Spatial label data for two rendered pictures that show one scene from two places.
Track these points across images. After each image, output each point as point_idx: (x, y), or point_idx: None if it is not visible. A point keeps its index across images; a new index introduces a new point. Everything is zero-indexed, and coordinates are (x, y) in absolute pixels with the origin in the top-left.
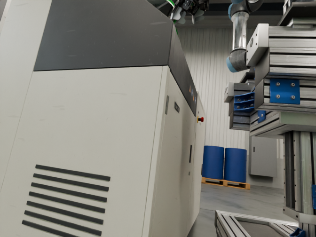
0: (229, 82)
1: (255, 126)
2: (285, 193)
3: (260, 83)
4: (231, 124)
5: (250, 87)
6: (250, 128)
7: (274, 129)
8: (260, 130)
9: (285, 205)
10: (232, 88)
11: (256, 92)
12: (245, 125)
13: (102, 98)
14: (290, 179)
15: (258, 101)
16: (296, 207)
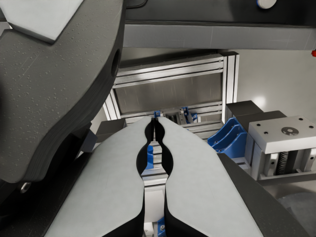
0: (264, 142)
1: (199, 127)
2: (179, 116)
3: (104, 132)
4: (235, 104)
5: (254, 172)
6: (218, 125)
7: None
8: (180, 125)
9: (178, 112)
10: (256, 139)
11: (115, 128)
12: (226, 122)
13: None
14: (179, 124)
15: (112, 122)
16: (163, 114)
